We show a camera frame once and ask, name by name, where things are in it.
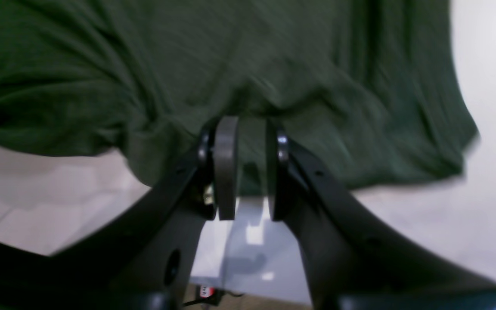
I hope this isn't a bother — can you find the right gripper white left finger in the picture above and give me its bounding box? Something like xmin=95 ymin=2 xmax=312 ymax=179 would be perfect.
xmin=0 ymin=116 xmax=239 ymax=310

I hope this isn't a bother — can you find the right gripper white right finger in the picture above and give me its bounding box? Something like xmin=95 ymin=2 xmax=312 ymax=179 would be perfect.
xmin=266 ymin=120 xmax=496 ymax=310

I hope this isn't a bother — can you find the dark green t-shirt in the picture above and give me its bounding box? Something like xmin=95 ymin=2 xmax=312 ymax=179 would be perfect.
xmin=0 ymin=0 xmax=478 ymax=192

